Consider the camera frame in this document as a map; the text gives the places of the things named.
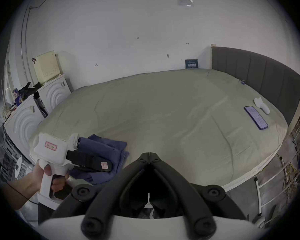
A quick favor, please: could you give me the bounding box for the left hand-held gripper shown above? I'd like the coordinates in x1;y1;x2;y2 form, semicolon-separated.
29;133;113;203

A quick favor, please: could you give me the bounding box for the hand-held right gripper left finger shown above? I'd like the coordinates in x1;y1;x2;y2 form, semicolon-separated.
51;153;149;237

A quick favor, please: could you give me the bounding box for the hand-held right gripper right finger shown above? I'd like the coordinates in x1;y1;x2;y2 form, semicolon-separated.
149;153;247;237

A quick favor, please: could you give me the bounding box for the person's left forearm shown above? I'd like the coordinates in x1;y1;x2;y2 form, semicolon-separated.
1;176;38;211

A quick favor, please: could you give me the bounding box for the person's left hand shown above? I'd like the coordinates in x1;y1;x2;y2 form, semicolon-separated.
27;163;70;197

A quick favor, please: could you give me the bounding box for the dark blue shirt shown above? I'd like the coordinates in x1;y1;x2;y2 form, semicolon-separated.
74;134;129;185

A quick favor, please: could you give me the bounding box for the white washing machine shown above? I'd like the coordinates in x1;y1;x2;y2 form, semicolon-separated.
32;50;73;115
3;82;46;150

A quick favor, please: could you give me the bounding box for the bed with beige sheet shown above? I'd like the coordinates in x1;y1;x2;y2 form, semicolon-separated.
29;68;289;192

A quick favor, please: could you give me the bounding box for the dark blue phone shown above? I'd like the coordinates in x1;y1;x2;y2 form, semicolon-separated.
244;105;269;130

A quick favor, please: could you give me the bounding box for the white hand controller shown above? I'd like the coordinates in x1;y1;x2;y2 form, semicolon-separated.
254;97;271;115

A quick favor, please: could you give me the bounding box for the small dark blue sign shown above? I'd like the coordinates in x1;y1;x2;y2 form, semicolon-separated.
185;59;199;70

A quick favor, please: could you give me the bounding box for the grey padded headboard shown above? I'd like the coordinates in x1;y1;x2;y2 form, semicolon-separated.
211;46;300;132

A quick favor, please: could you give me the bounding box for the clear plastic paper sleeve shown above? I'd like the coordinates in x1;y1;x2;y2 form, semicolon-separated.
175;0;194;8

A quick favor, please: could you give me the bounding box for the white metal rail frame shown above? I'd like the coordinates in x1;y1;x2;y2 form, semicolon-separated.
254;131;300;216

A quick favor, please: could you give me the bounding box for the yellow cable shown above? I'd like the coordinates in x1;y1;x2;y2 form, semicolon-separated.
275;154;300;200

